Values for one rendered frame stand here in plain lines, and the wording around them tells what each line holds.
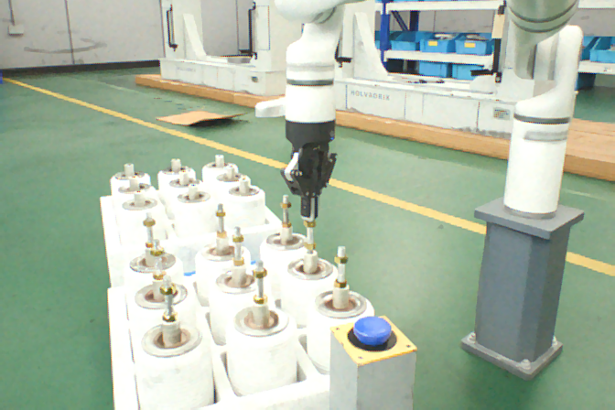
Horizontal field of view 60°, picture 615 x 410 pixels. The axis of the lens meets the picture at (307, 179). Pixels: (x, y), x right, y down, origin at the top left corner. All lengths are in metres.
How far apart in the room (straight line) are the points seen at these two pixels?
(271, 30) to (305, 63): 3.20
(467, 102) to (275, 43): 1.68
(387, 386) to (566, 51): 0.62
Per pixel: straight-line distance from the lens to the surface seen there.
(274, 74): 3.97
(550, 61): 0.97
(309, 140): 0.76
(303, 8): 0.73
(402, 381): 0.60
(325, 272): 0.86
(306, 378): 0.77
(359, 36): 3.45
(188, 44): 5.11
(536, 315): 1.09
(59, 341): 1.26
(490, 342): 1.14
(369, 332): 0.58
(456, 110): 2.84
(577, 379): 1.17
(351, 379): 0.59
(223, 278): 0.85
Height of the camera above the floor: 0.65
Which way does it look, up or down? 17 degrees down
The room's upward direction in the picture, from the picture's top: straight up
